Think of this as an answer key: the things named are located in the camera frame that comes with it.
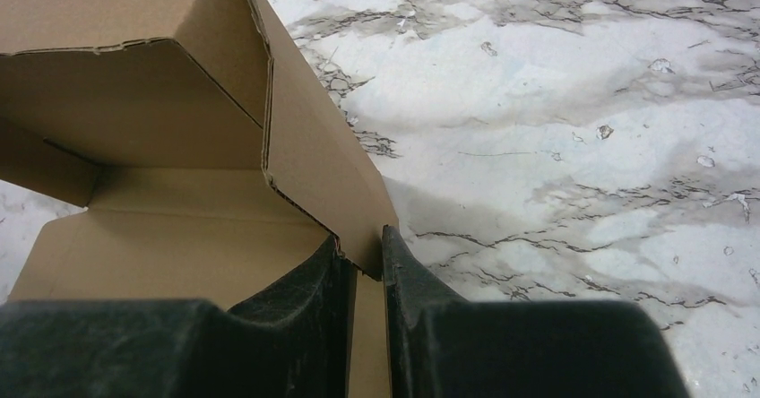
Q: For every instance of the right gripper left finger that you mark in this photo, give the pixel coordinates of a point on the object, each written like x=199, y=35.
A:
x=291, y=339

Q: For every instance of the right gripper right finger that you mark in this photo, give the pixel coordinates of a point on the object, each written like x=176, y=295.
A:
x=443, y=345

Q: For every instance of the brown cardboard box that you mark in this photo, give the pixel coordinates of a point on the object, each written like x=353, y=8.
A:
x=205, y=157

